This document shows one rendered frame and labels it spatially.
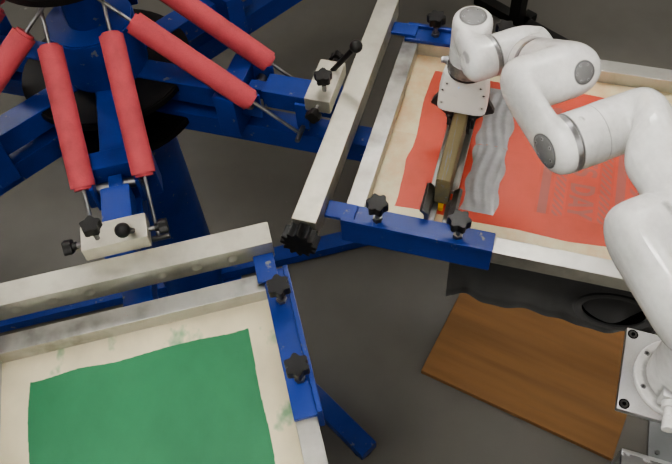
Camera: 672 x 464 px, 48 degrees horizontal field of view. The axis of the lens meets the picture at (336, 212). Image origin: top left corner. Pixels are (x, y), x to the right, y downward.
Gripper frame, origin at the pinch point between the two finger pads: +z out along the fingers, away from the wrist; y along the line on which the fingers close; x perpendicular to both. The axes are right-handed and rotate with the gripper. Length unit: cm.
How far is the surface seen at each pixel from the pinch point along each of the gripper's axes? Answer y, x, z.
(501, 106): 7.5, 11.5, 5.4
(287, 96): -37.8, -3.5, -2.1
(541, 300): 24.8, -21.6, 29.8
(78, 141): -72, -32, -9
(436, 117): -6.1, 5.5, 6.1
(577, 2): 28, 176, 103
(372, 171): -15.4, -15.8, 2.5
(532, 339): 30, 5, 99
